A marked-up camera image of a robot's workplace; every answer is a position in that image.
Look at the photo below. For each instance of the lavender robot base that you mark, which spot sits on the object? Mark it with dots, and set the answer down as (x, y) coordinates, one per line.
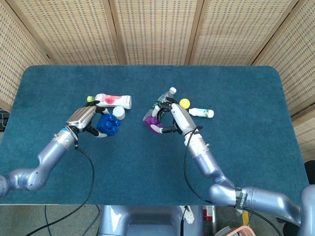
(147, 221)

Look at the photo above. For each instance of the white metal bracket plate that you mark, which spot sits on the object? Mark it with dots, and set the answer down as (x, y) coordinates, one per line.
(189, 216)

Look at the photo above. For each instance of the small white bottle green print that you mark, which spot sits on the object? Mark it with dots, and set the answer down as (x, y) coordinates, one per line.
(201, 112)

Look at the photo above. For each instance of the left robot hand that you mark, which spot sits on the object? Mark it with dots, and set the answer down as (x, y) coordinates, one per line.
(80, 118)

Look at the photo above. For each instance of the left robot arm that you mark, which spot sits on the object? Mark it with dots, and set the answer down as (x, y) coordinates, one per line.
(49, 155)

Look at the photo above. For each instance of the purple toy block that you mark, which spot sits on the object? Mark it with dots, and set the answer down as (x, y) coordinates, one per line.
(150, 121)

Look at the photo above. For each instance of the white bottle pink label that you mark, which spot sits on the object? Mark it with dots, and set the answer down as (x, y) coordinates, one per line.
(115, 99)

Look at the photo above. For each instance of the yellow ball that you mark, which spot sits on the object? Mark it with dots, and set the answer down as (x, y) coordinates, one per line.
(185, 102)

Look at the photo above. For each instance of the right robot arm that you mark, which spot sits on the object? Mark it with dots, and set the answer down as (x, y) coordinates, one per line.
(209, 162)

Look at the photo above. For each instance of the black electronic device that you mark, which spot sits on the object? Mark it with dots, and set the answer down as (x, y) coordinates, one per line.
(3, 120)

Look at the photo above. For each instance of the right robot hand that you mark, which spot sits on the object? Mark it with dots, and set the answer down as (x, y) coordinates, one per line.
(182, 118)

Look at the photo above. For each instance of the black chair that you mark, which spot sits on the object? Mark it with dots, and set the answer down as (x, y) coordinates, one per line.
(310, 172)

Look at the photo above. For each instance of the blue toy block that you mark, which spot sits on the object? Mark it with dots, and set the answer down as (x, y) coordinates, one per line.
(108, 125)

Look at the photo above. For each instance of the woven folding screen panel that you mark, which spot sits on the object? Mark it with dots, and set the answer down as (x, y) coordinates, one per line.
(73, 32)
(306, 137)
(297, 61)
(17, 61)
(233, 32)
(157, 32)

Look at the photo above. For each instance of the white round jar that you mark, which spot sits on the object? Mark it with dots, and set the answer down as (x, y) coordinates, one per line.
(119, 111)

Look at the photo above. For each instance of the yellow floor object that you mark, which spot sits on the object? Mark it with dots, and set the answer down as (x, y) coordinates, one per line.
(245, 220)

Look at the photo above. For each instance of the blue table mat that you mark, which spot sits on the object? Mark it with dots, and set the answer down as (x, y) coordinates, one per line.
(135, 172)

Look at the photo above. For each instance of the clear water bottle green label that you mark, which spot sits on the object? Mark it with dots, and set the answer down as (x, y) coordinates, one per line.
(167, 94)

